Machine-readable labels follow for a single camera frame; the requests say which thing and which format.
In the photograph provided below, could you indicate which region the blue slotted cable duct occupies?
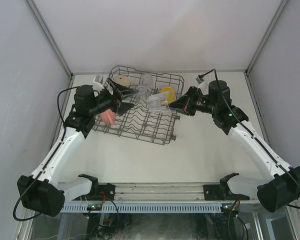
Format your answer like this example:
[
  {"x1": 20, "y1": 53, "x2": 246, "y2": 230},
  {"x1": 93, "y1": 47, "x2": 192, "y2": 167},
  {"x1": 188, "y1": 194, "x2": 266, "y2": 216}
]
[{"x1": 60, "y1": 202, "x2": 223, "y2": 214}]

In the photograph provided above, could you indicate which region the clear glass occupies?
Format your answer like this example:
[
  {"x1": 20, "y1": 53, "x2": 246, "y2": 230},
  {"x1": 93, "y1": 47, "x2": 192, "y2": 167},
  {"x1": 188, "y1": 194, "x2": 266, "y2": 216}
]
[
  {"x1": 140, "y1": 73, "x2": 154, "y2": 88},
  {"x1": 135, "y1": 84, "x2": 148, "y2": 100},
  {"x1": 146, "y1": 92, "x2": 174, "y2": 114}
]

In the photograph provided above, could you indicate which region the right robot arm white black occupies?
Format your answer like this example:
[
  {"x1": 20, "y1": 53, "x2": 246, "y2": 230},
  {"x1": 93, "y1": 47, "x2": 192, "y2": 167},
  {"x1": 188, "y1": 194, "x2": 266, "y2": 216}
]
[{"x1": 168, "y1": 80, "x2": 300, "y2": 213}]

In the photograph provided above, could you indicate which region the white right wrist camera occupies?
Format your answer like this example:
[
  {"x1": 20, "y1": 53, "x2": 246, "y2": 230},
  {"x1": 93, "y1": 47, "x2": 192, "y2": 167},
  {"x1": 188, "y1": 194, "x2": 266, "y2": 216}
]
[{"x1": 196, "y1": 75, "x2": 208, "y2": 89}]

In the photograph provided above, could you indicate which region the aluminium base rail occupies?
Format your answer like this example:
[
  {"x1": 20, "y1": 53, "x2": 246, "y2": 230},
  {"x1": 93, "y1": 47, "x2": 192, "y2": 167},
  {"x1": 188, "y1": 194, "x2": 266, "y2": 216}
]
[{"x1": 57, "y1": 182, "x2": 263, "y2": 204}]

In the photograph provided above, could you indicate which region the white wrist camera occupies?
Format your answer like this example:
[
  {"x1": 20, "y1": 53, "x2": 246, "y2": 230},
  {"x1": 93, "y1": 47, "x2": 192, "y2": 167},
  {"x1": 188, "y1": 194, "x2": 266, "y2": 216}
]
[
  {"x1": 92, "y1": 75, "x2": 104, "y2": 91},
  {"x1": 196, "y1": 75, "x2": 208, "y2": 89}
]

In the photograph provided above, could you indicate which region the beige ceramic mug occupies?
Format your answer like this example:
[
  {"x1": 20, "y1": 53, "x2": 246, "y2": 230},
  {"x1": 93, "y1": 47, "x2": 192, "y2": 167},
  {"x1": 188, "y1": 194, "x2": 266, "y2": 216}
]
[{"x1": 114, "y1": 74, "x2": 131, "y2": 88}]

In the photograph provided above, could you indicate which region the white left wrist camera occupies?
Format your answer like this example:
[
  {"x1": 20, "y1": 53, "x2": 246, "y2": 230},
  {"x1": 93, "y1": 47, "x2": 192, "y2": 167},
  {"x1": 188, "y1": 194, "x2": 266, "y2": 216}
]
[{"x1": 92, "y1": 75, "x2": 104, "y2": 91}]

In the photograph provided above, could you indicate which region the grey wire dish rack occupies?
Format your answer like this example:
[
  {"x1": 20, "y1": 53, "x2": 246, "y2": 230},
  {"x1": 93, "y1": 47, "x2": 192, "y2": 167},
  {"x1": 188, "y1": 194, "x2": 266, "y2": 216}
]
[{"x1": 93, "y1": 65, "x2": 185, "y2": 145}]

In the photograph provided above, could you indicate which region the yellow mug black handle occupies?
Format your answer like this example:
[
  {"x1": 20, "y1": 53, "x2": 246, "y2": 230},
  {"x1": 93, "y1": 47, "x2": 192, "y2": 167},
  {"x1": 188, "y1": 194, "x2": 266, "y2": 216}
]
[{"x1": 160, "y1": 86, "x2": 176, "y2": 103}]

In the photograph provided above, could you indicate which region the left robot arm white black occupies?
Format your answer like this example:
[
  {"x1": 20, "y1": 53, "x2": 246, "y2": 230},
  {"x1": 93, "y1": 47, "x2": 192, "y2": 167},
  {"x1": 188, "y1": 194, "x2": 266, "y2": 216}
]
[{"x1": 16, "y1": 78, "x2": 138, "y2": 217}]

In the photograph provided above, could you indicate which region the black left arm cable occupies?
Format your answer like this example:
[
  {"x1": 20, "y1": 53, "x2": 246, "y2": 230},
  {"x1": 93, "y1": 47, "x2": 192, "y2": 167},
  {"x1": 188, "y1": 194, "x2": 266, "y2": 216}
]
[{"x1": 12, "y1": 86, "x2": 101, "y2": 221}]

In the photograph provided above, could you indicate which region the pink ceramic cup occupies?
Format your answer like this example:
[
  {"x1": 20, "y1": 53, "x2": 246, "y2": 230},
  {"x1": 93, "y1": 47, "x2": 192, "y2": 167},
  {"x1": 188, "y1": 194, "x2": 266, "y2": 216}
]
[{"x1": 99, "y1": 109, "x2": 116, "y2": 125}]

